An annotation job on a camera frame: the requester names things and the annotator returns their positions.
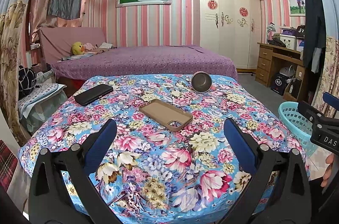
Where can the yellow duck plush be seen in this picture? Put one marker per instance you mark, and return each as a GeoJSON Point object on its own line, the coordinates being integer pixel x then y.
{"type": "Point", "coordinates": [77, 48]}

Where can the red round paper decoration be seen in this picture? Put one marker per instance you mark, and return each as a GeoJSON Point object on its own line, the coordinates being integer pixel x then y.
{"type": "Point", "coordinates": [212, 4]}
{"type": "Point", "coordinates": [243, 11]}

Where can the white storage box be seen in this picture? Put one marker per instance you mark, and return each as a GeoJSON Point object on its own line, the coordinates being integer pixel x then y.
{"type": "Point", "coordinates": [290, 42]}

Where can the black glasses case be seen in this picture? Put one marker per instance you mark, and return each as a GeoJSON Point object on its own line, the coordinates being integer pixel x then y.
{"type": "Point", "coordinates": [92, 94]}

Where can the pink covered headboard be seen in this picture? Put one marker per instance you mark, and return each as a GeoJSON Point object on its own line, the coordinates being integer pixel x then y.
{"type": "Point", "coordinates": [61, 40]}

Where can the black gift bag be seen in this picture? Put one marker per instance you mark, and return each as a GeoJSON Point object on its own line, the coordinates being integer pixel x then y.
{"type": "Point", "coordinates": [279, 83]}

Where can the person's right forearm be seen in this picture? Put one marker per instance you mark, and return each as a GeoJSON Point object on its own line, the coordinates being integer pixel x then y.
{"type": "Point", "coordinates": [323, 200]}

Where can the person's right hand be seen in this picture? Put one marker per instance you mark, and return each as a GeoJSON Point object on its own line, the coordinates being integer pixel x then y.
{"type": "Point", "coordinates": [328, 171]}

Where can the desk lamp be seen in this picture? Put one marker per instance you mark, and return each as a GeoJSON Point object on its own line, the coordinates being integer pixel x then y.
{"type": "Point", "coordinates": [270, 28]}

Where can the dotted cushion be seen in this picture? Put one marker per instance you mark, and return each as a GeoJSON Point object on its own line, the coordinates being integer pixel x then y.
{"type": "Point", "coordinates": [45, 90]}

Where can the brown carton box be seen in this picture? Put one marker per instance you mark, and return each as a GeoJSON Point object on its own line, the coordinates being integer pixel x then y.
{"type": "Point", "coordinates": [292, 90]}

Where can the beige floral curtain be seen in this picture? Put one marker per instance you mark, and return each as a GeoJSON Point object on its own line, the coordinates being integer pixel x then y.
{"type": "Point", "coordinates": [10, 54]}
{"type": "Point", "coordinates": [331, 67]}

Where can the wooden desk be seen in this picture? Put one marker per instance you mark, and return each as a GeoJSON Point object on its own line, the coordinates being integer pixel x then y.
{"type": "Point", "coordinates": [264, 60]}

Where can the pink mug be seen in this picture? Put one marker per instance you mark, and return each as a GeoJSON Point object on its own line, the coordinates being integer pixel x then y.
{"type": "Point", "coordinates": [201, 82]}

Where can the purple dotted bed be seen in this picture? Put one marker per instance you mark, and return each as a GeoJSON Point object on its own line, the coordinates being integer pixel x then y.
{"type": "Point", "coordinates": [145, 60]}

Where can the dark hanging jacket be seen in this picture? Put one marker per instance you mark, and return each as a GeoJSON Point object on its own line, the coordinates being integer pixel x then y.
{"type": "Point", "coordinates": [313, 28]}

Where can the dark clothing pile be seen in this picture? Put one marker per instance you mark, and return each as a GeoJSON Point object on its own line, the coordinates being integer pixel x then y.
{"type": "Point", "coordinates": [277, 42]}

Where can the black patterned bag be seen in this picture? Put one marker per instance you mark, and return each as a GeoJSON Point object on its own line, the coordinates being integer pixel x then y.
{"type": "Point", "coordinates": [26, 81]}

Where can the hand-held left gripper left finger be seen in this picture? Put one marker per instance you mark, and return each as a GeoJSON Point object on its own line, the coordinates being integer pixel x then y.
{"type": "Point", "coordinates": [103, 139]}

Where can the brown phone case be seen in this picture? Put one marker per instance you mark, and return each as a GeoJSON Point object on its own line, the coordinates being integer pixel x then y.
{"type": "Point", "coordinates": [161, 112]}

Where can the white small fan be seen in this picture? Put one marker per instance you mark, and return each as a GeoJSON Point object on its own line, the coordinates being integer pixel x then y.
{"type": "Point", "coordinates": [286, 70]}

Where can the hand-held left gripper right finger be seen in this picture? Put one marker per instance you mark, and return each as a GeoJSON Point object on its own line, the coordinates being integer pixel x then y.
{"type": "Point", "coordinates": [238, 144]}

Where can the red plaid cloth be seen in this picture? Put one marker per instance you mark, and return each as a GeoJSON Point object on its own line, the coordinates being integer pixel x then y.
{"type": "Point", "coordinates": [8, 163]}

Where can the black cap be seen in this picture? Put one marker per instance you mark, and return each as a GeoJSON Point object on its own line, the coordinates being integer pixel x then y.
{"type": "Point", "coordinates": [301, 31]}

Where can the white power strip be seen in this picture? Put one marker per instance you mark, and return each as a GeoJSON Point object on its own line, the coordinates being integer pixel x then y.
{"type": "Point", "coordinates": [35, 46]}

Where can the small framed wall photo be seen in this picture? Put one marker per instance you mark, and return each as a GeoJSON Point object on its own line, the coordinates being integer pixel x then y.
{"type": "Point", "coordinates": [298, 4]}

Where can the white wardrobe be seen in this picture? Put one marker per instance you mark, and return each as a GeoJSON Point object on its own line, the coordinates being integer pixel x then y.
{"type": "Point", "coordinates": [230, 41]}

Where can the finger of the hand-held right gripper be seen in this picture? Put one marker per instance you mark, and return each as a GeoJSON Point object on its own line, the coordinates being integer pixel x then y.
{"type": "Point", "coordinates": [331, 100]}
{"type": "Point", "coordinates": [309, 111]}

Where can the light blue plastic basket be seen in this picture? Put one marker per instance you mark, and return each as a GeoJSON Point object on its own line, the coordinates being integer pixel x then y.
{"type": "Point", "coordinates": [288, 112]}

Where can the purple plastic container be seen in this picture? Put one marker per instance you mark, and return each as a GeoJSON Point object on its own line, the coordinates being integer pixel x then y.
{"type": "Point", "coordinates": [290, 32]}

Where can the blue floral blanket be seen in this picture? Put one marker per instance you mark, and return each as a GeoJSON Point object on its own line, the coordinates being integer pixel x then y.
{"type": "Point", "coordinates": [169, 155]}

